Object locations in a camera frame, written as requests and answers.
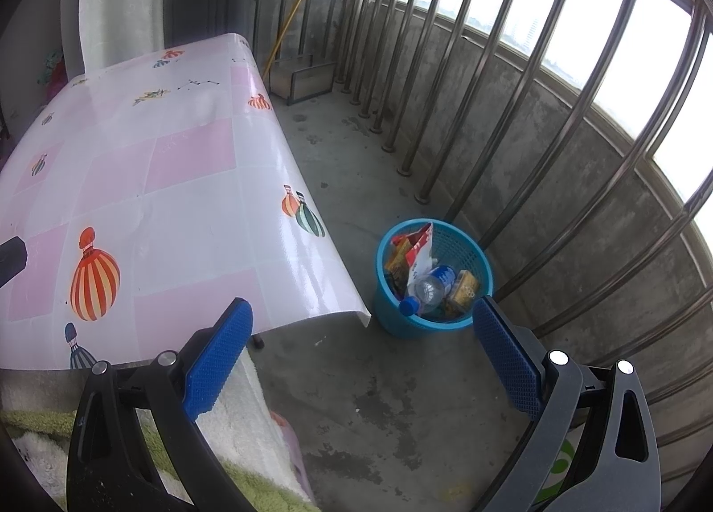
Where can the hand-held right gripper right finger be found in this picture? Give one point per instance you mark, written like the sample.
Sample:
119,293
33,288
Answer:
507,361

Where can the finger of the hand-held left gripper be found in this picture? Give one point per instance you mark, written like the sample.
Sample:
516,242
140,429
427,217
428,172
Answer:
11,258

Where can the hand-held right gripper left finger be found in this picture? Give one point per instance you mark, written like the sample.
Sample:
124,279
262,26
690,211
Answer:
220,361

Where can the clear bottle with blue cap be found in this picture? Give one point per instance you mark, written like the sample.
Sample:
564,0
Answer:
431,286

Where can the blue plastic waste basket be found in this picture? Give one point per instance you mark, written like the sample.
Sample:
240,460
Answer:
390,317

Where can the red and white carton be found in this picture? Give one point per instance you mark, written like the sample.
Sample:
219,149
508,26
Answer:
420,250

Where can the orange snack packet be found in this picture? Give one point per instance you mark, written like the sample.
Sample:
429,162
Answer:
398,258

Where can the metal table leg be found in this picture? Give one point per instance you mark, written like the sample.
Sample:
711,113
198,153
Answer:
257,342

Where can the white and green fluffy towel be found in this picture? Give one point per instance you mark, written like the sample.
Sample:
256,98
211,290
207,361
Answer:
245,423

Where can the green and white object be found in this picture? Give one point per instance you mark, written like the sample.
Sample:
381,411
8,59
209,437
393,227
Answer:
562,456

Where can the pink balloon-print tablecloth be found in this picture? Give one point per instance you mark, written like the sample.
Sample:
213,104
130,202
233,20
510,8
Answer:
167,155

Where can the colourful hanging cloth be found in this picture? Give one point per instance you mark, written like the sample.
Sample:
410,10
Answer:
53,72

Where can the metal balcony railing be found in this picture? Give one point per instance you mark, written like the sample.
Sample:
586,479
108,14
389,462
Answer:
557,100

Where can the metal dustpan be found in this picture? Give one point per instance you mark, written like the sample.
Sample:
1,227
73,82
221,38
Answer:
301,80

